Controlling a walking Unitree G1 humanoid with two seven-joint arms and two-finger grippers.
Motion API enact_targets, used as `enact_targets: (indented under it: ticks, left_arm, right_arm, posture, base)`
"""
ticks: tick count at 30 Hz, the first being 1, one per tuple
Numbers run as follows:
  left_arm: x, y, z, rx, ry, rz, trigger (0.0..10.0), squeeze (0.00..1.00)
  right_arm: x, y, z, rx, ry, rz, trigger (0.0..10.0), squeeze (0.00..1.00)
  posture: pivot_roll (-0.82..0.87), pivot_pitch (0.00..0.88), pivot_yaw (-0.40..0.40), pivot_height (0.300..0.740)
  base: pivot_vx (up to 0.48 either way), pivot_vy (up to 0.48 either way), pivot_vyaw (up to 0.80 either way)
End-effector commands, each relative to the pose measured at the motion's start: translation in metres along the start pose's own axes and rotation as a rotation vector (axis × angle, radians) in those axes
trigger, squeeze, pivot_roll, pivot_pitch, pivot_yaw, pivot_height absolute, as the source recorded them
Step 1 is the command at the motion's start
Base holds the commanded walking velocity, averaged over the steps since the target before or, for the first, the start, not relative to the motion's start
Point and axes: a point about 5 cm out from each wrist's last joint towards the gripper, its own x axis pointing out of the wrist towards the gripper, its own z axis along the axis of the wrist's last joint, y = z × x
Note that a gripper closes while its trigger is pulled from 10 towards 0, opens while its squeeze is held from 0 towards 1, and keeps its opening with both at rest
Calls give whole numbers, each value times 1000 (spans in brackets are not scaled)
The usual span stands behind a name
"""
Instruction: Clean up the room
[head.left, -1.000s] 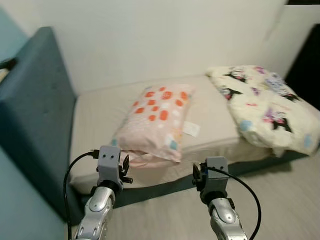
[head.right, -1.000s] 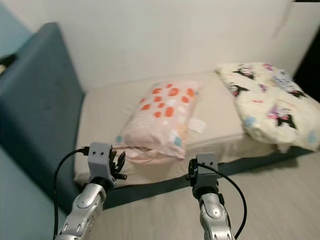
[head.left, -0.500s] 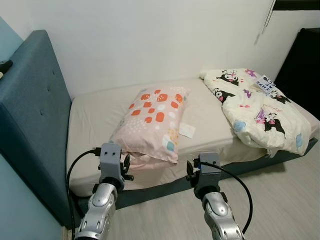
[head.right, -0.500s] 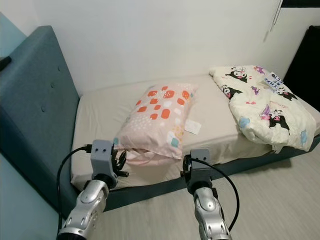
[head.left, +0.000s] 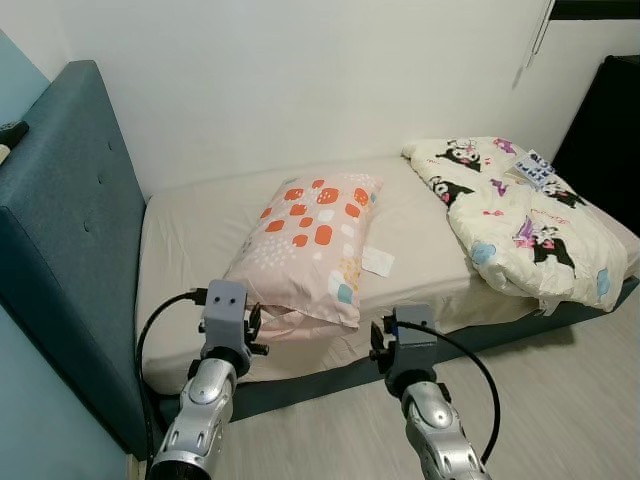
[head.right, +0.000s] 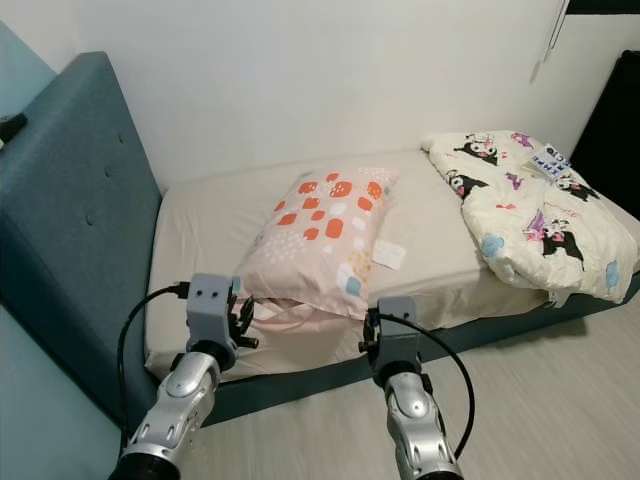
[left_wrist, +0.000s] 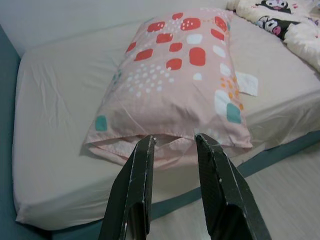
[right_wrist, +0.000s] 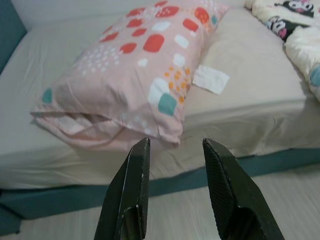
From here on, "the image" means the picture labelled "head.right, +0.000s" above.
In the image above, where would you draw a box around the pink pillow with orange spots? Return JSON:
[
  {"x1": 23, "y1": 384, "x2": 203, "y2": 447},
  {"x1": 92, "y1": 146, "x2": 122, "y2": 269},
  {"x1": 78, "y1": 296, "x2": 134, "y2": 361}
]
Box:
[{"x1": 237, "y1": 167, "x2": 401, "y2": 336}]

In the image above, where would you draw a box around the beige mattress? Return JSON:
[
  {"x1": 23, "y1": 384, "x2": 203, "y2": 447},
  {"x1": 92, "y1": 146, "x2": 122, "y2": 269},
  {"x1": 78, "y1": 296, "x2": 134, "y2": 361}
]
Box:
[{"x1": 143, "y1": 150, "x2": 640, "y2": 381}]

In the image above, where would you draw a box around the cream cartoon print quilt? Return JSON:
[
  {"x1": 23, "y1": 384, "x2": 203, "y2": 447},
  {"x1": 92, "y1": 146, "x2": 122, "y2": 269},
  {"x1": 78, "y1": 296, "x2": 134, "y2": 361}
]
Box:
[{"x1": 420, "y1": 130, "x2": 639, "y2": 306}]

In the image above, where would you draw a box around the tall black cabinet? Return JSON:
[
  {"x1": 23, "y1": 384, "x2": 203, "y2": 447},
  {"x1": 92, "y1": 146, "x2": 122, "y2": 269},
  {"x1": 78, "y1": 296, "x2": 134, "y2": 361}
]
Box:
[{"x1": 568, "y1": 48, "x2": 640, "y2": 226}]

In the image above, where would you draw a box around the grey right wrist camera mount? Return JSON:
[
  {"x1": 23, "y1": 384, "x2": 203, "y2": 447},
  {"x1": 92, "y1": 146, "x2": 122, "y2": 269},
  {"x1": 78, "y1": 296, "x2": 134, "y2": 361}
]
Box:
[{"x1": 373, "y1": 297, "x2": 421, "y2": 366}]

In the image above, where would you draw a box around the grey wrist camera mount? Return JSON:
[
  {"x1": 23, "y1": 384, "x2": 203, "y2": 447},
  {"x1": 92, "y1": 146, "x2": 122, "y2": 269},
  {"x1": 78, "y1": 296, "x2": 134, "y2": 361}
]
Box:
[
  {"x1": 188, "y1": 273, "x2": 239, "y2": 346},
  {"x1": 373, "y1": 297, "x2": 421, "y2": 366}
]

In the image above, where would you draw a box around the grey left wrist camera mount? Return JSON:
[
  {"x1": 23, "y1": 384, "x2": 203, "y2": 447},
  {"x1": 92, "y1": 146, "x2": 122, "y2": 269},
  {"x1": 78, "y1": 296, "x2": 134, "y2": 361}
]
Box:
[{"x1": 188, "y1": 273, "x2": 239, "y2": 346}]

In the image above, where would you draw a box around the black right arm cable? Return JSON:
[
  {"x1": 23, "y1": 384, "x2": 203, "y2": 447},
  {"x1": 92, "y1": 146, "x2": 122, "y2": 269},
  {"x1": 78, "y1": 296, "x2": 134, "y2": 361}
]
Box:
[{"x1": 380, "y1": 312, "x2": 479, "y2": 461}]

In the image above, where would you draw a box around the teal fabric bed frame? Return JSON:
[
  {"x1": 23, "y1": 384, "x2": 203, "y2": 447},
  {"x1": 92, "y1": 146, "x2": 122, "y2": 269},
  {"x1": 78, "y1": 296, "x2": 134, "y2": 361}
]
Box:
[{"x1": 0, "y1": 52, "x2": 640, "y2": 433}]

